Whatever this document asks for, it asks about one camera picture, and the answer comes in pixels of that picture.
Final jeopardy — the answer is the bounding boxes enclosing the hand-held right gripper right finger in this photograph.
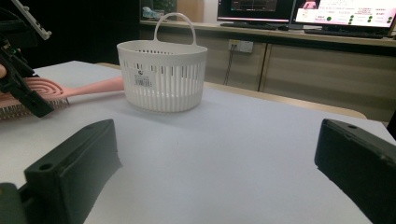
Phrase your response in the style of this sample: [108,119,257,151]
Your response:
[314,118,396,224]

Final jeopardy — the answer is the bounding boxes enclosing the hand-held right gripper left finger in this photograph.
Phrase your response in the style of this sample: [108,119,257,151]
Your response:
[22,119,122,224]

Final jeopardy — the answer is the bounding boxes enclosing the pink hairbrush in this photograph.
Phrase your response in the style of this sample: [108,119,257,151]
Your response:
[0,76,126,121]

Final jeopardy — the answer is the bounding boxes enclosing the white plastic basket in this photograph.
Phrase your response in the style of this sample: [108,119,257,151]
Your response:
[116,12,209,114]

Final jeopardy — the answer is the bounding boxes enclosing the beige cabinet counter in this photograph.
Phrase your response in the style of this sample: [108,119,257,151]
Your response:
[139,20,396,123]

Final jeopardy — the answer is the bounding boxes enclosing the black keyboard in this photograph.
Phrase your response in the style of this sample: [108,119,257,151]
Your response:
[304,28,389,40]
[219,21,290,32]

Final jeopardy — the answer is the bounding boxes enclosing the white table sheet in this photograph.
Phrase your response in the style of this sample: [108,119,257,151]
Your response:
[0,60,396,224]

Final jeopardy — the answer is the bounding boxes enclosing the bright screen monitor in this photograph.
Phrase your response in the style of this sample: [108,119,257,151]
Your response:
[292,0,396,29]

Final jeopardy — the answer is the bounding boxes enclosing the brown cardboard box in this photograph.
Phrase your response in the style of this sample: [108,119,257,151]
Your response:
[175,0,205,23]

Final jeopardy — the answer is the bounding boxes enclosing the black outlet cable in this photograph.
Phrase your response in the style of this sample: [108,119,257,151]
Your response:
[223,46,235,86]

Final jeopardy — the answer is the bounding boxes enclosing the white wall outlet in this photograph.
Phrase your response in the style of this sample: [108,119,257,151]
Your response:
[227,38,254,54]

